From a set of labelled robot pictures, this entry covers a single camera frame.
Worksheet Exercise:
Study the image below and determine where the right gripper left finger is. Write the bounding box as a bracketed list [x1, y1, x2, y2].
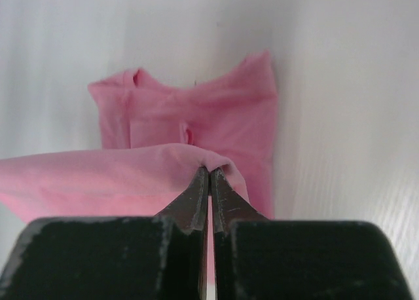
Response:
[153, 166, 210, 236]

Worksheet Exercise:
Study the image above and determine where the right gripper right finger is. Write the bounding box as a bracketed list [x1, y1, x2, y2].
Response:
[210, 168, 271, 238]

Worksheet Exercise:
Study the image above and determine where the pink t shirt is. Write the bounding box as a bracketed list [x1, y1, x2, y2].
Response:
[0, 49, 280, 294]

